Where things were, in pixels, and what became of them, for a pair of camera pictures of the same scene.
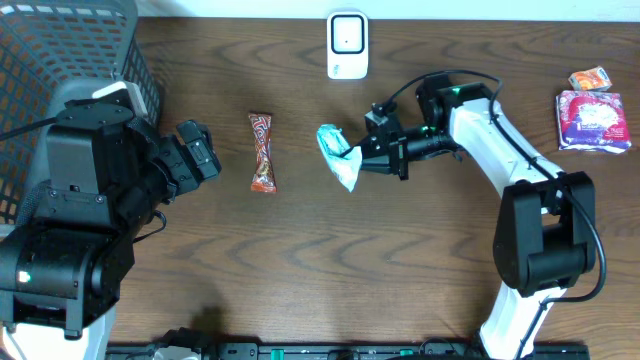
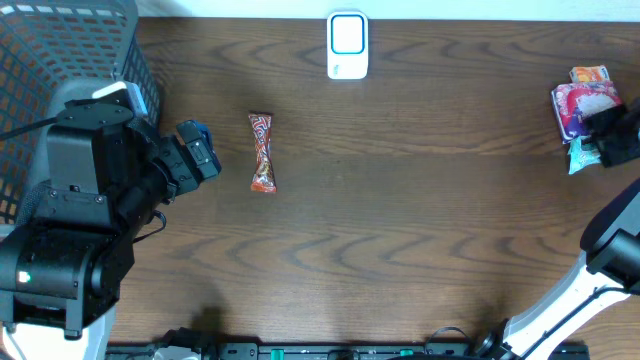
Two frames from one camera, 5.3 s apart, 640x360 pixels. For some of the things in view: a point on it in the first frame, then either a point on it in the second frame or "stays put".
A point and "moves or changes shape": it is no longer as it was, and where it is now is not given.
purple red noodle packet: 592,121 moves or changes shape
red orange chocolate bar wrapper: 264,179 stays put
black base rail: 341,351 stays put
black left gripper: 198,151 stays put
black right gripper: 393,147 to 602,123
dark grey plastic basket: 53,51 stays put
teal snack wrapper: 344,160 to 582,155
